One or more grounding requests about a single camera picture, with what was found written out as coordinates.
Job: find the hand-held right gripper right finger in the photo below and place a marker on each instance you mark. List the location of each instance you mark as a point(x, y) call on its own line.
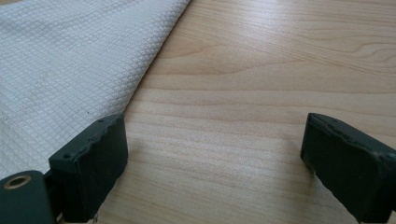
point(348, 168)

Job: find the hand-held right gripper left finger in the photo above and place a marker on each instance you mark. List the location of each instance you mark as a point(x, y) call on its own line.
point(93, 168)

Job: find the white textured cloth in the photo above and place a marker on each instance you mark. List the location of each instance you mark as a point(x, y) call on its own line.
point(62, 68)

